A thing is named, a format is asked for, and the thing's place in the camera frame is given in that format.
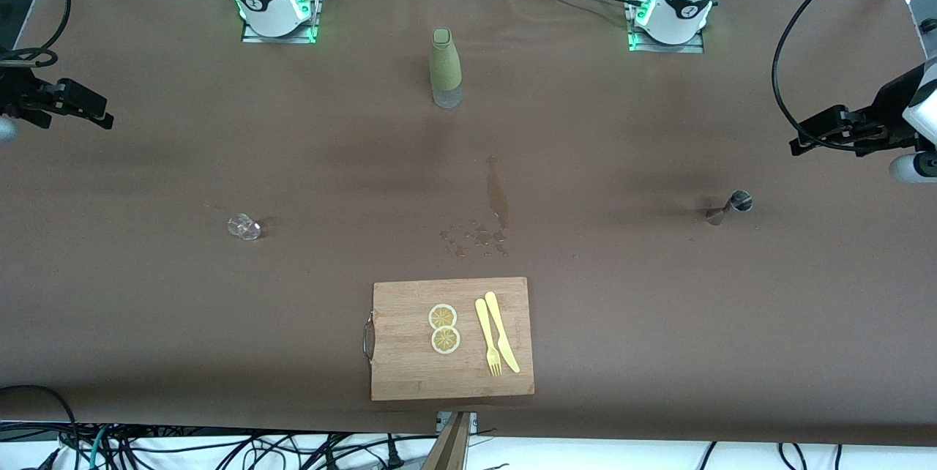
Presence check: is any wooden cutting board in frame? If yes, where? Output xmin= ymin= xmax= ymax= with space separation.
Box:
xmin=362 ymin=277 xmax=535 ymax=402

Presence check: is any metal clamp bracket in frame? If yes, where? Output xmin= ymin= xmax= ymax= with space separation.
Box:
xmin=437 ymin=411 xmax=479 ymax=436

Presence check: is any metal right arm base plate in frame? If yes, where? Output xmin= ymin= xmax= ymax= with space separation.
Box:
xmin=242 ymin=0 xmax=321 ymax=45

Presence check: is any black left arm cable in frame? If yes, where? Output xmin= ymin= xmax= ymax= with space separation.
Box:
xmin=772 ymin=0 xmax=890 ymax=153

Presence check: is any brown table cover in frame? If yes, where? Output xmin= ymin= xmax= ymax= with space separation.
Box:
xmin=0 ymin=0 xmax=937 ymax=447

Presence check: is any metal jigger measuring cup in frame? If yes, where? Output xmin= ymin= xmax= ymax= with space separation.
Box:
xmin=706 ymin=190 xmax=753 ymax=226

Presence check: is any yellow plastic knife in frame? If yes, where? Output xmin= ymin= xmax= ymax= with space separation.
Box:
xmin=484 ymin=291 xmax=521 ymax=374

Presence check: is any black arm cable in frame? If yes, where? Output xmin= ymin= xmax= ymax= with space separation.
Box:
xmin=0 ymin=0 xmax=72 ymax=68
xmin=772 ymin=0 xmax=890 ymax=153

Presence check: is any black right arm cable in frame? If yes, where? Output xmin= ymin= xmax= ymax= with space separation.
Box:
xmin=0 ymin=0 xmax=72 ymax=68

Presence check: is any yellow plastic fork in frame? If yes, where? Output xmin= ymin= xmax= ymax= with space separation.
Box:
xmin=474 ymin=298 xmax=504 ymax=377

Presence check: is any wooden beam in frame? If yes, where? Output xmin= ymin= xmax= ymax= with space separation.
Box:
xmin=421 ymin=411 xmax=471 ymax=470

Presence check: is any green sleeved glass bottle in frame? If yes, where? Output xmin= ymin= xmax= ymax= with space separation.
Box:
xmin=429 ymin=28 xmax=464 ymax=109

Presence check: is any black looped floor cable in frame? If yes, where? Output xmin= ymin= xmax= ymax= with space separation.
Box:
xmin=0 ymin=384 xmax=83 ymax=470

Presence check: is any clear glass cup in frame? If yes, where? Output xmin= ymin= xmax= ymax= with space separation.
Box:
xmin=227 ymin=213 xmax=263 ymax=241

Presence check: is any teal floor cable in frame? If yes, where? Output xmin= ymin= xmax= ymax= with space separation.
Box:
xmin=73 ymin=426 xmax=107 ymax=470

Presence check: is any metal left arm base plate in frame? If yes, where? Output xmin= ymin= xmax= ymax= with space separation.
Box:
xmin=627 ymin=0 xmax=706 ymax=54

